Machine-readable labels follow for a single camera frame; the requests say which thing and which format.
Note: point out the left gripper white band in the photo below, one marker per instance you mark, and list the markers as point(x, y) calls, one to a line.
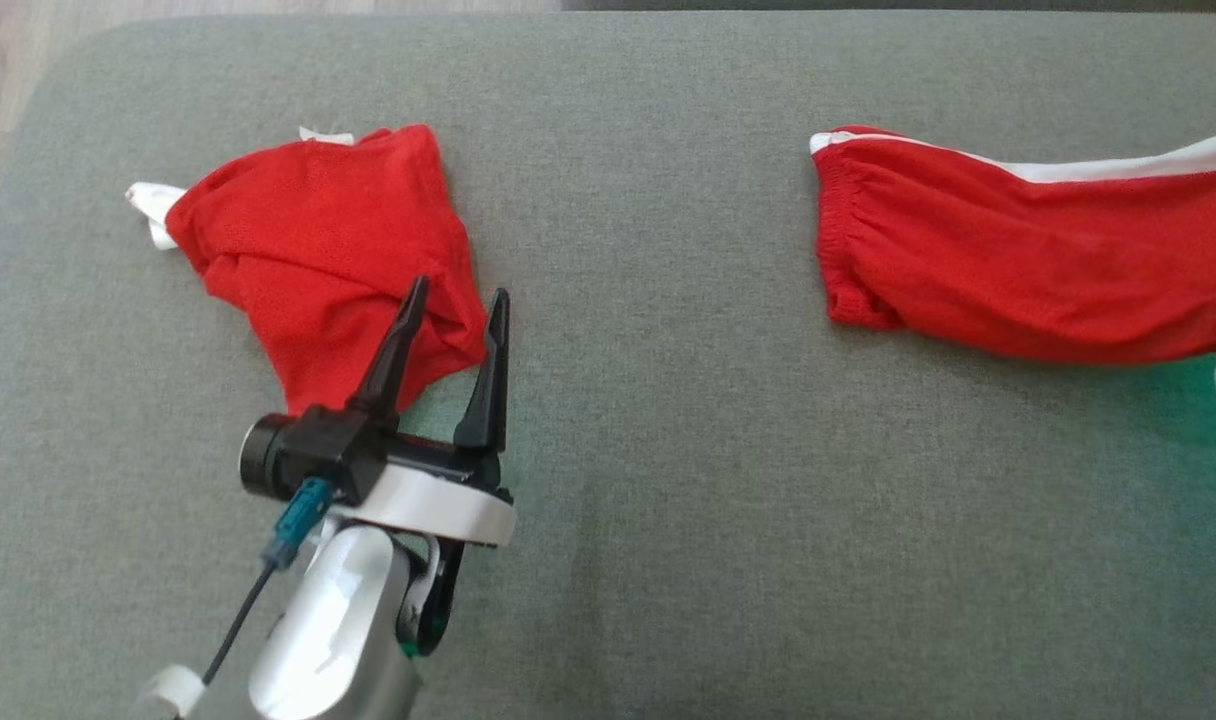
point(438, 510)

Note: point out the red jersey with white sleeves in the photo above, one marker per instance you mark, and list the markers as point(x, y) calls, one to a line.
point(318, 250)

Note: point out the red shorts with white stripe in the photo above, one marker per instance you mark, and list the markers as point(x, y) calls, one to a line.
point(1018, 260)

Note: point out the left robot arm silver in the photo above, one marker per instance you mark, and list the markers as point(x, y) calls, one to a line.
point(338, 630)

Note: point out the long grey sofa seat cushion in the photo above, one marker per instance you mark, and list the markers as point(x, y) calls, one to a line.
point(868, 4)

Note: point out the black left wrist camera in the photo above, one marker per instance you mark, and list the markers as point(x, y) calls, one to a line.
point(308, 450)

